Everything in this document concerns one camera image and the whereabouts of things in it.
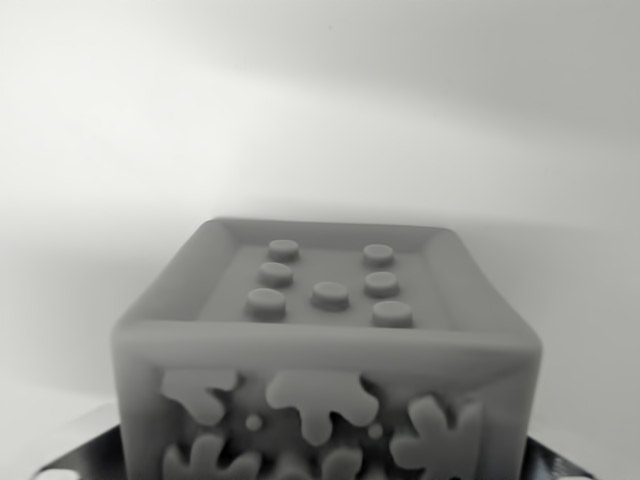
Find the black silver gripper left finger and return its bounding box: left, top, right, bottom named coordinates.
left=33, top=402, right=132, bottom=480

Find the black silver gripper right finger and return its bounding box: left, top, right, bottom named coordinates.
left=519, top=433, right=599, bottom=480

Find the grey embossed cube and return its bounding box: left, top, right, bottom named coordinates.
left=110, top=217, right=544, bottom=480

